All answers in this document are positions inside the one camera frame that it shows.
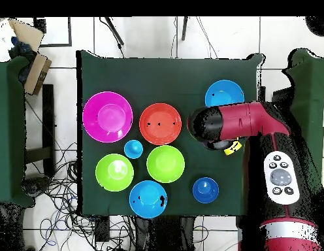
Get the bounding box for black pedestal leg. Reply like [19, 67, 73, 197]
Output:
[22, 176, 52, 197]

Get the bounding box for green bowl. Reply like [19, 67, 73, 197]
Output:
[95, 153, 135, 192]
[146, 144, 186, 184]

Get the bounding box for small dark blue bowl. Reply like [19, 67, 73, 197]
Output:
[192, 176, 219, 204]

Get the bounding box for dark green table cloth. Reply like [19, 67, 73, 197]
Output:
[76, 50, 265, 218]

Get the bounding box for brown cardboard sheet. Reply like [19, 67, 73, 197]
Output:
[7, 18, 44, 52]

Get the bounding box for orange bowl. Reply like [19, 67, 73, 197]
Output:
[138, 102, 183, 146]

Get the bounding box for tangled floor cables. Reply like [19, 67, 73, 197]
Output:
[23, 142, 137, 251]

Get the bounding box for black metal stand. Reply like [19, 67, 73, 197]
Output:
[24, 84, 56, 178]

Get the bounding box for yellow cup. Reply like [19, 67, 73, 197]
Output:
[223, 141, 243, 157]

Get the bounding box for pink bowl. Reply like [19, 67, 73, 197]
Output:
[82, 91, 133, 144]

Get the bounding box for green cloth side table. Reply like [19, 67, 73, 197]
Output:
[282, 48, 324, 194]
[0, 56, 35, 209]

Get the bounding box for black tripod leg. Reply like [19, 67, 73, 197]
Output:
[99, 16, 125, 58]
[181, 16, 189, 41]

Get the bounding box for light blue cup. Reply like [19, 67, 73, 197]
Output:
[123, 139, 144, 159]

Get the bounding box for light blue bowl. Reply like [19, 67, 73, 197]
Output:
[129, 180, 168, 220]
[204, 79, 246, 108]

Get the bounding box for brown cardboard box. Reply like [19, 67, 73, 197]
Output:
[23, 52, 52, 95]

